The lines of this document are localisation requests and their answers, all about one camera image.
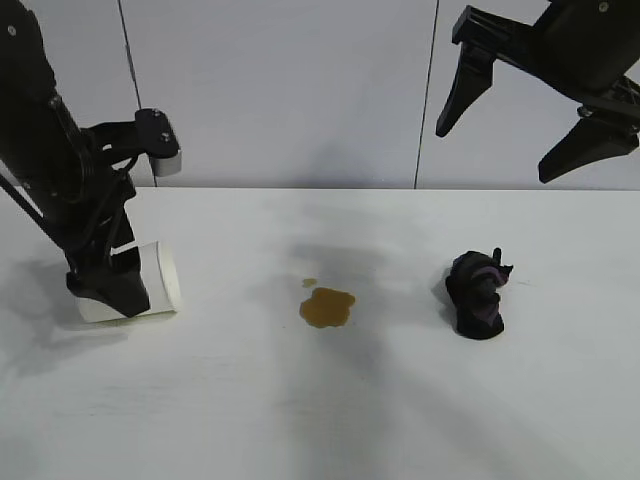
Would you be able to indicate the small brown liquid drop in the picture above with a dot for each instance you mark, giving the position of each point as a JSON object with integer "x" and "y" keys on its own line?
{"x": 310, "y": 283}

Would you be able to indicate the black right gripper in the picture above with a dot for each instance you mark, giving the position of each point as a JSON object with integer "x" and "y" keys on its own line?
{"x": 580, "y": 45}

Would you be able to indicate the thin black wall strip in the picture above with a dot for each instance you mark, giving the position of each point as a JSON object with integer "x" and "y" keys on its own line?
{"x": 135, "y": 75}
{"x": 425, "y": 100}

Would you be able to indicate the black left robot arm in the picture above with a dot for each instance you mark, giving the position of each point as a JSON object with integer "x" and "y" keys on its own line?
{"x": 22, "y": 45}

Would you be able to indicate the black purple cloth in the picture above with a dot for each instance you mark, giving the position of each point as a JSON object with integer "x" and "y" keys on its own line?
{"x": 475, "y": 300}

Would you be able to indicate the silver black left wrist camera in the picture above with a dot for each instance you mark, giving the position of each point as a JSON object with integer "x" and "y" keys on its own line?
{"x": 162, "y": 142}

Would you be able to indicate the brown liquid puddle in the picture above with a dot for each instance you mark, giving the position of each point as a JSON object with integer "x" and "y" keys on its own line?
{"x": 327, "y": 308}

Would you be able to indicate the white paper cup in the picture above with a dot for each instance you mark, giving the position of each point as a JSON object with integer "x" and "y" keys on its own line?
{"x": 162, "y": 280}

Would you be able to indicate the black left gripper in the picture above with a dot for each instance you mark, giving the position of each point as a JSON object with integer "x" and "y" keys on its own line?
{"x": 60, "y": 190}

